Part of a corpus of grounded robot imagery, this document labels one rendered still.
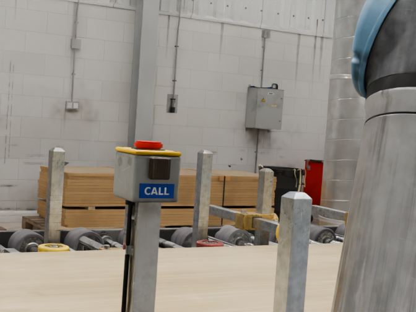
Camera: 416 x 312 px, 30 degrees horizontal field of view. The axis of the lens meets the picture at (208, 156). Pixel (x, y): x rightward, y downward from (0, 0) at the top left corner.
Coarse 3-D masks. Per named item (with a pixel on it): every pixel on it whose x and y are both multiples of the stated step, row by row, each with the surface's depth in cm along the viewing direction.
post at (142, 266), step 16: (128, 208) 107; (144, 208) 106; (160, 208) 107; (128, 224) 107; (144, 224) 106; (128, 240) 107; (144, 240) 107; (128, 256) 107; (144, 256) 107; (128, 272) 108; (144, 272) 107; (128, 288) 108; (144, 288) 107; (128, 304) 108; (144, 304) 107
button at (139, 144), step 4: (136, 144) 106; (140, 144) 106; (144, 144) 106; (148, 144) 106; (152, 144) 106; (156, 144) 106; (160, 144) 107; (140, 148) 106; (144, 148) 106; (148, 148) 106; (152, 148) 106; (156, 148) 106; (160, 148) 107
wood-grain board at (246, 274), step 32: (0, 256) 187; (32, 256) 189; (64, 256) 192; (96, 256) 195; (160, 256) 201; (192, 256) 204; (224, 256) 207; (256, 256) 210; (320, 256) 217; (0, 288) 155; (32, 288) 157; (64, 288) 158; (96, 288) 160; (160, 288) 164; (192, 288) 166; (224, 288) 168; (256, 288) 171; (320, 288) 175
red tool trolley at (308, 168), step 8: (304, 160) 981; (312, 160) 965; (320, 160) 955; (312, 168) 971; (320, 168) 960; (312, 176) 971; (320, 176) 960; (312, 184) 970; (320, 184) 960; (304, 192) 981; (312, 192) 970; (320, 192) 959; (312, 200) 970; (320, 200) 959; (312, 216) 981
